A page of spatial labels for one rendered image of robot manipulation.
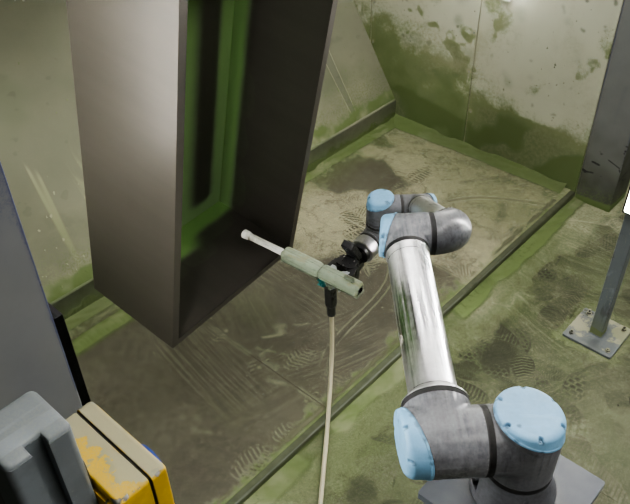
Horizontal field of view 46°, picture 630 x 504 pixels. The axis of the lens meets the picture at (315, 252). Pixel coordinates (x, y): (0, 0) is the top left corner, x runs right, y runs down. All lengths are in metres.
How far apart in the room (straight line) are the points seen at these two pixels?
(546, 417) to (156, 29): 1.13
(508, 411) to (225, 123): 1.44
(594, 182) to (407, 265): 2.05
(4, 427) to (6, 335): 0.59
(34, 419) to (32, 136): 2.51
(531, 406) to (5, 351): 1.01
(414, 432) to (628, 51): 2.30
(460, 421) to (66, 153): 2.07
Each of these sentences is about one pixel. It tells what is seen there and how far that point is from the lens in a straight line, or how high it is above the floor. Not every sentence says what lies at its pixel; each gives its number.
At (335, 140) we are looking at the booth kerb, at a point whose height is 0.14.
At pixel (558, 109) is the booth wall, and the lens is 3.70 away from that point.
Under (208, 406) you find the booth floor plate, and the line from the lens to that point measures 2.71.
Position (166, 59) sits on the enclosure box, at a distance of 1.65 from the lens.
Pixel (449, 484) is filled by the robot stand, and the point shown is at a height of 0.64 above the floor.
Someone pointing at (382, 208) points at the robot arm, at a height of 0.66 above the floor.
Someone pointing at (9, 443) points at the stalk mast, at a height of 1.64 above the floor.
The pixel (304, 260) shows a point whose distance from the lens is 2.43.
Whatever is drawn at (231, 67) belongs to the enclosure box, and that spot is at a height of 1.10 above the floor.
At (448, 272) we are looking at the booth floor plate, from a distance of 3.22.
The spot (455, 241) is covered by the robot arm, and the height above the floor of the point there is 0.91.
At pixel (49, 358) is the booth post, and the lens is 1.32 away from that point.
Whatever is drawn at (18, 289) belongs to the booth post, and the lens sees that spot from 1.21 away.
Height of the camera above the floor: 2.12
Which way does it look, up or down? 39 degrees down
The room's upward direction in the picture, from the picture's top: 1 degrees counter-clockwise
